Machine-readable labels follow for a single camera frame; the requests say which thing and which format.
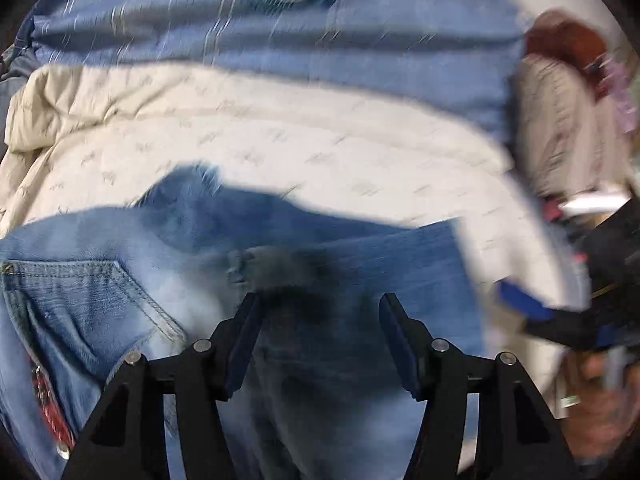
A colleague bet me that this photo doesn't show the blue denim pants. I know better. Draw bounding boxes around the blue denim pants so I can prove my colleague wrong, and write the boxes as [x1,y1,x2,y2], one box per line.
[0,162,483,480]

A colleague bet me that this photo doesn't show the purple cloth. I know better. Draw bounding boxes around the purple cloth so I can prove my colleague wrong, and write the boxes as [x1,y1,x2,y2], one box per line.
[605,55,640,131]

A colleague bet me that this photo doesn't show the striped beige pillow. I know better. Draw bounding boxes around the striped beige pillow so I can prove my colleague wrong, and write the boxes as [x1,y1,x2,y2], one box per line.
[515,55,631,201]

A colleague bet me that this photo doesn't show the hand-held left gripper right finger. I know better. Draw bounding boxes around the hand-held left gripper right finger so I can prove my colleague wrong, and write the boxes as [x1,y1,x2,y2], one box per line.
[378,292,581,480]

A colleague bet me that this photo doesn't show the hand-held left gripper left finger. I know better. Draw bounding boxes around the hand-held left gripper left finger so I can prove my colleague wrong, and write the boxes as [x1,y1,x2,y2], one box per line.
[60,292,263,480]

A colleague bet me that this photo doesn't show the cream leaf-print blanket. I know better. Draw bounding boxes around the cream leaf-print blanket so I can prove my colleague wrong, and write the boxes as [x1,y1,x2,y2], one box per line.
[0,62,591,411]

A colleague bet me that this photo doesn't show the person's right hand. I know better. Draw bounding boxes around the person's right hand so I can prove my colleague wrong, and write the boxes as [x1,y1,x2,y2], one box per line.
[554,347,640,467]

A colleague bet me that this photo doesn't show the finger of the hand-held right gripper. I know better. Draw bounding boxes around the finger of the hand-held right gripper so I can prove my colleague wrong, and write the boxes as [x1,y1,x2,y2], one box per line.
[592,325,628,353]
[497,280,581,346]

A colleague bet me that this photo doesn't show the grey printed quilt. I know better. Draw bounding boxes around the grey printed quilt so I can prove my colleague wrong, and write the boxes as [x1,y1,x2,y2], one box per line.
[0,42,36,96]

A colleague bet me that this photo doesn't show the white tube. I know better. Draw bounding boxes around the white tube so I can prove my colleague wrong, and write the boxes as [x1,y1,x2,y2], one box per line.
[560,192,631,216]

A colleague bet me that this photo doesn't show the brown cloth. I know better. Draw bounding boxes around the brown cloth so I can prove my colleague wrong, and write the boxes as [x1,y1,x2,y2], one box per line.
[525,10,616,96]

